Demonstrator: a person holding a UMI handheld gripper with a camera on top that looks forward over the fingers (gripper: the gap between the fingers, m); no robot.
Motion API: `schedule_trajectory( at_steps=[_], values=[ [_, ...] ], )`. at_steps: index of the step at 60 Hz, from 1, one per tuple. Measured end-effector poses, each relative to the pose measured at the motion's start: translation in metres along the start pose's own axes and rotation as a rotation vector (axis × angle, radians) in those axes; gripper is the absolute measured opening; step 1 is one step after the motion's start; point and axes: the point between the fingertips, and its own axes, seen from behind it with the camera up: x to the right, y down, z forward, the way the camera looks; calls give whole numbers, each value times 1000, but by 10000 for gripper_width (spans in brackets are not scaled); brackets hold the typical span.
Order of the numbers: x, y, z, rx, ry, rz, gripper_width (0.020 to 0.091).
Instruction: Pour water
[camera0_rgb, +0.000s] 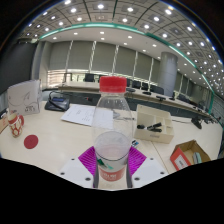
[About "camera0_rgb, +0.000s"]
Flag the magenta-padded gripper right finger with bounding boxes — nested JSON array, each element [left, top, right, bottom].
[[126, 145, 169, 190]]

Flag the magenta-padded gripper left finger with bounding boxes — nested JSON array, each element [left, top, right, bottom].
[[58, 145, 100, 190]]

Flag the clear red-capped water bottle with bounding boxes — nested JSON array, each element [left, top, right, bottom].
[[91, 75, 134, 190]]

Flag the red-sided cardboard box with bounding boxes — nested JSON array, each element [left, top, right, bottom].
[[169, 139, 212, 172]]

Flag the cream desk organizer tray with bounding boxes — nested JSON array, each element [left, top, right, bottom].
[[133, 104, 175, 145]]

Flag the grey eraser block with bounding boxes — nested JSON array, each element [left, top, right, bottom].
[[192, 151, 203, 165]]

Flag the flat round red coaster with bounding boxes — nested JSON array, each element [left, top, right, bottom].
[[23, 133, 40, 150]]

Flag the white printed paper sheet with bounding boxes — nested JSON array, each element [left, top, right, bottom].
[[60, 103, 116, 130]]

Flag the black desk phone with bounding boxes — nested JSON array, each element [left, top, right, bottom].
[[44, 91, 71, 112]]

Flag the red and cream mug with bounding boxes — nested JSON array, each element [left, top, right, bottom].
[[7, 112, 25, 139]]

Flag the row of black chairs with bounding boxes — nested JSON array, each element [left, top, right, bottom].
[[83, 73, 201, 103]]

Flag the long curved conference desk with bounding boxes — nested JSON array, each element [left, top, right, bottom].
[[43, 81, 218, 124]]

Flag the white paper carton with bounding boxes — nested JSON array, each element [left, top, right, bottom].
[[7, 79, 44, 117]]

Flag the round ceiling lights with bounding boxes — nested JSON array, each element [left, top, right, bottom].
[[23, 0, 224, 88]]

